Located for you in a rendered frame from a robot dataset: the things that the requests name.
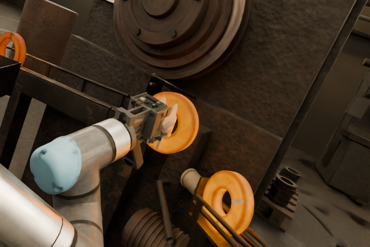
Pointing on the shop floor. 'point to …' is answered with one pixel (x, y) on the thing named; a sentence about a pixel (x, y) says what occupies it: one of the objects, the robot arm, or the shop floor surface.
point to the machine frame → (223, 84)
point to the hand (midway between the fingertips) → (171, 115)
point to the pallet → (281, 197)
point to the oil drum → (44, 33)
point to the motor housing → (150, 231)
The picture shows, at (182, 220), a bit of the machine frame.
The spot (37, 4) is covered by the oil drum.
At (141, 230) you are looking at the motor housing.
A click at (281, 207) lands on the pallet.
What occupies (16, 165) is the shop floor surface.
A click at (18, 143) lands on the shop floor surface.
